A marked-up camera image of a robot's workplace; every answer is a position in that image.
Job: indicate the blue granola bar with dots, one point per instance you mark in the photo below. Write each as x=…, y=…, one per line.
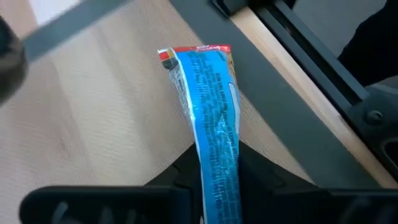
x=214, y=124

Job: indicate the black frame bracket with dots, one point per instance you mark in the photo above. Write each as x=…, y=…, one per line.
x=373, y=130

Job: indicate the black bulky object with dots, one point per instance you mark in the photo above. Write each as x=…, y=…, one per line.
x=373, y=46

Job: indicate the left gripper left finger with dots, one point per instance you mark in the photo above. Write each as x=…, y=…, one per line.
x=109, y=205

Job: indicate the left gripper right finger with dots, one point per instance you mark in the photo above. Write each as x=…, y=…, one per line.
x=311, y=208

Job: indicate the translucent baking mat black border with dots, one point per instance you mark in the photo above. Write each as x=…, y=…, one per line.
x=273, y=93

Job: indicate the black aluminium table frame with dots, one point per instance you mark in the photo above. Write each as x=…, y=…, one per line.
x=317, y=59

